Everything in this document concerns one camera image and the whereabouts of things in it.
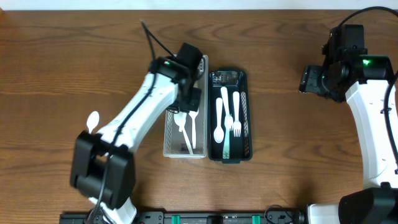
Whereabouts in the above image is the white plastic spoon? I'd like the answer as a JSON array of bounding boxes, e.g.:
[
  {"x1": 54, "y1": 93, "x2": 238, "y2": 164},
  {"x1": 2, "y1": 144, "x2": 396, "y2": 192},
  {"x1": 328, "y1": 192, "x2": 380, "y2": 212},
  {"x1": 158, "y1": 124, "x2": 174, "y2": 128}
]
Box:
[
  {"x1": 86, "y1": 111, "x2": 100, "y2": 134},
  {"x1": 174, "y1": 112, "x2": 193, "y2": 155},
  {"x1": 189, "y1": 111, "x2": 198, "y2": 149}
]

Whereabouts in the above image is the pale green plastic fork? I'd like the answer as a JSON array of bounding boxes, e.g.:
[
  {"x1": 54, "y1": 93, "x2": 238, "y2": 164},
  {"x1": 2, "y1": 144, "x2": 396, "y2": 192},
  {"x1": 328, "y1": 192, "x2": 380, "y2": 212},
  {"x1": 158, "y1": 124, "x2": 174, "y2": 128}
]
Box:
[{"x1": 223, "y1": 129, "x2": 230, "y2": 159}]

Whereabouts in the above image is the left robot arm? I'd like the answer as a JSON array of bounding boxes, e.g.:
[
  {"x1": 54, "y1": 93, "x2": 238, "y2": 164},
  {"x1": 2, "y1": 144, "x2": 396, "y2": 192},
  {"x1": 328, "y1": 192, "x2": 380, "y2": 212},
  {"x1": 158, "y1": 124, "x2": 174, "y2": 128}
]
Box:
[{"x1": 70, "y1": 43, "x2": 203, "y2": 223}]

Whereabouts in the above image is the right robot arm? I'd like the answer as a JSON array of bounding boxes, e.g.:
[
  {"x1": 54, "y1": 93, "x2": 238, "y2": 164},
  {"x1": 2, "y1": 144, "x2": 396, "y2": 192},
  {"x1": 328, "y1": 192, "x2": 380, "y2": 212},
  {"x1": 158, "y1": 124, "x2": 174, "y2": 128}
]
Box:
[{"x1": 299, "y1": 25, "x2": 397, "y2": 223}]

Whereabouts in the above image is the black perforated plastic basket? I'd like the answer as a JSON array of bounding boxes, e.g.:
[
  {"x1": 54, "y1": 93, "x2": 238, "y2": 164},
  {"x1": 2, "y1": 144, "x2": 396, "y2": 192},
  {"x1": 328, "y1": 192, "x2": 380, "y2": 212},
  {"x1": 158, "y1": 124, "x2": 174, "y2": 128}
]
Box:
[{"x1": 207, "y1": 68, "x2": 253, "y2": 164}]

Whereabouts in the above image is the clear perforated plastic basket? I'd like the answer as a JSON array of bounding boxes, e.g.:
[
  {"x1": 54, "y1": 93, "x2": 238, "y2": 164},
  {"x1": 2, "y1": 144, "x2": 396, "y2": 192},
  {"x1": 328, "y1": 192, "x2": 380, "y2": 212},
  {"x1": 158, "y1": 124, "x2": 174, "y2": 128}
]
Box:
[{"x1": 163, "y1": 55, "x2": 209, "y2": 159}]

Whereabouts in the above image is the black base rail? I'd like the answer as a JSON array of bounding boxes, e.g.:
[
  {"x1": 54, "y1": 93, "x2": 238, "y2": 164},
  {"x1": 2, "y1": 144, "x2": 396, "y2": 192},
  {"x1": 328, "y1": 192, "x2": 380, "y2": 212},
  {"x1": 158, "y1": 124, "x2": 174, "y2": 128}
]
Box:
[{"x1": 58, "y1": 203, "x2": 307, "y2": 224}]

